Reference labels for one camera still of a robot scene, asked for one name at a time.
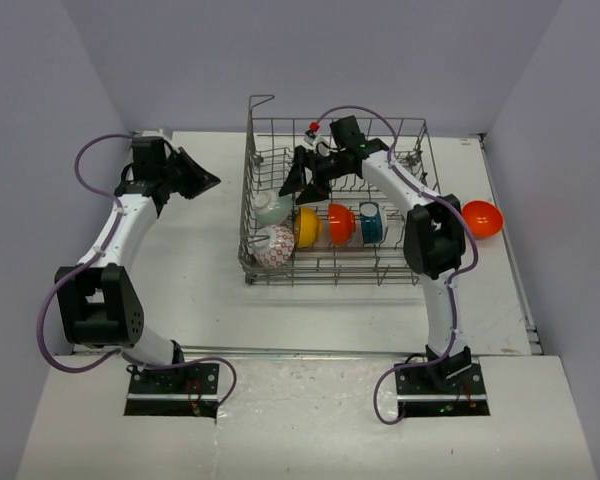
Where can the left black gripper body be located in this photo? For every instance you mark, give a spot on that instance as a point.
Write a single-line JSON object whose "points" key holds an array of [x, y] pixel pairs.
{"points": [[171, 172]]}

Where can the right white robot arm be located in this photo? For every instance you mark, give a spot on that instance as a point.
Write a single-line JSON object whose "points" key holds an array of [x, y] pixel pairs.
{"points": [[435, 234]]}

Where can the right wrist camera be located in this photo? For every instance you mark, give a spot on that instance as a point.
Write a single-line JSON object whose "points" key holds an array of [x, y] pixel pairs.
{"points": [[316, 141]]}

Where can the pale green ceramic bowl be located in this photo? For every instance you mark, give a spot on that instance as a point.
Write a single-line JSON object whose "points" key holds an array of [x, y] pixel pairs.
{"points": [[270, 208]]}

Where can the orange white bowl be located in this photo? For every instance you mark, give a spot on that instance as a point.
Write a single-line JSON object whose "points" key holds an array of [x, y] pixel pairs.
{"points": [[342, 223]]}

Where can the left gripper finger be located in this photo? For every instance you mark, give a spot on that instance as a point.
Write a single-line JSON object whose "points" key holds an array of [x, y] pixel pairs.
{"points": [[188, 168], [194, 187]]}

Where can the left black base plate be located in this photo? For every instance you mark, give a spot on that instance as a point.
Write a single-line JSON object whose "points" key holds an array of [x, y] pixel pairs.
{"points": [[198, 382]]}

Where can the red patterned white bowl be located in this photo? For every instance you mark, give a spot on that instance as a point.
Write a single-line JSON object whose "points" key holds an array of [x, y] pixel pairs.
{"points": [[273, 246]]}

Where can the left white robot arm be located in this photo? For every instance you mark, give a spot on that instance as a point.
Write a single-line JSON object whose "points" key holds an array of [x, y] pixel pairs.
{"points": [[98, 304]]}

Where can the grey wire dish rack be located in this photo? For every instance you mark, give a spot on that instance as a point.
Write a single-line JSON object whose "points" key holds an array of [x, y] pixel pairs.
{"points": [[268, 157]]}

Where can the yellow bowl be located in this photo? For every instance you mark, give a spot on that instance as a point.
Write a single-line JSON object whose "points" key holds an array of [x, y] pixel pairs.
{"points": [[308, 227]]}

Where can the teal white bowl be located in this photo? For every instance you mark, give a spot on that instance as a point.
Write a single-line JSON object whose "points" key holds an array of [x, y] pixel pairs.
{"points": [[372, 221]]}

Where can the orange plastic bowl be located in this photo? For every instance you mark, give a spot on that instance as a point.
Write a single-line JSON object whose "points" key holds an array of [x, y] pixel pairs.
{"points": [[483, 218]]}

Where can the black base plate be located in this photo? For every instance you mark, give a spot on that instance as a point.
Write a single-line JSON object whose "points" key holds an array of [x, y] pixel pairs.
{"points": [[198, 382], [430, 381]]}

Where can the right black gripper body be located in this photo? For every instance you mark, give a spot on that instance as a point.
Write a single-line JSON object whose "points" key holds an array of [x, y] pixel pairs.
{"points": [[325, 169]]}

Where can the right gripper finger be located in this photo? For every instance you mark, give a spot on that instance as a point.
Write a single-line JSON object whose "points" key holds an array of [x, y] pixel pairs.
{"points": [[312, 192], [296, 180]]}

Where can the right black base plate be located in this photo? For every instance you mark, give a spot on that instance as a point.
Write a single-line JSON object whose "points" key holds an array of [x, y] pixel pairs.
{"points": [[430, 381]]}

